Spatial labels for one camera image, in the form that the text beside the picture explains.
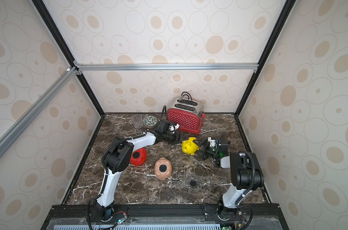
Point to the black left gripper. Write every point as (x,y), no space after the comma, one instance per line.
(176,140)

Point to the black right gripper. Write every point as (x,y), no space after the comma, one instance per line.
(207,148)

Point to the yellow piggy bank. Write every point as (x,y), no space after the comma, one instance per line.
(189,146)

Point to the pink piggy bank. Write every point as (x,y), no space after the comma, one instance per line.
(163,168)

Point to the red piggy bank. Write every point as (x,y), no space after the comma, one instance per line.
(139,157)

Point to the black round plug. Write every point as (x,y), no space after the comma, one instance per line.
(193,183)

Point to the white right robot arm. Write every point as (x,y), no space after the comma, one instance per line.
(245,171)

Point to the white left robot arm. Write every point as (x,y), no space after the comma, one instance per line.
(117,158)

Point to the floral patterned bowl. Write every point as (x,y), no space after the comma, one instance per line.
(149,121)

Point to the red polka dot toaster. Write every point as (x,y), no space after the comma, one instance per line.
(187,113)

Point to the clear drinking glass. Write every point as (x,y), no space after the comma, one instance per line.
(137,121)

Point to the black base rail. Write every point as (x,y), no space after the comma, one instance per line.
(168,217)

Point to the aluminium frame rail back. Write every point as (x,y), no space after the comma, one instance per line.
(167,67)

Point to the aluminium frame rail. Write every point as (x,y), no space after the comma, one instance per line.
(30,115)
(167,67)

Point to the aluminium frame rail left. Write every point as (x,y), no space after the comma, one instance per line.
(30,115)

